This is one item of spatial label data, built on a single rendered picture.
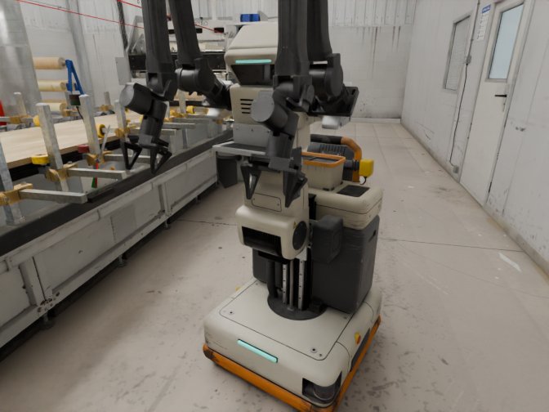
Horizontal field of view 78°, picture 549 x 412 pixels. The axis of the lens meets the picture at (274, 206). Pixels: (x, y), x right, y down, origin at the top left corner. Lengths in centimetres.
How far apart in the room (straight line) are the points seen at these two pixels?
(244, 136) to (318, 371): 85
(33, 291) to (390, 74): 935
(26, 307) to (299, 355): 138
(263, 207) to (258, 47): 51
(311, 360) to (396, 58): 931
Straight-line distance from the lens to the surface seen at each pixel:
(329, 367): 135
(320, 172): 137
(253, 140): 110
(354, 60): 1010
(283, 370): 141
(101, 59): 1270
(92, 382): 184
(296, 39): 77
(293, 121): 76
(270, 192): 114
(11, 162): 186
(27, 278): 207
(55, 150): 177
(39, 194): 158
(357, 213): 131
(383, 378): 174
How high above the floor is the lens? 125
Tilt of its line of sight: 21 degrees down
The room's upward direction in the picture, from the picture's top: straight up
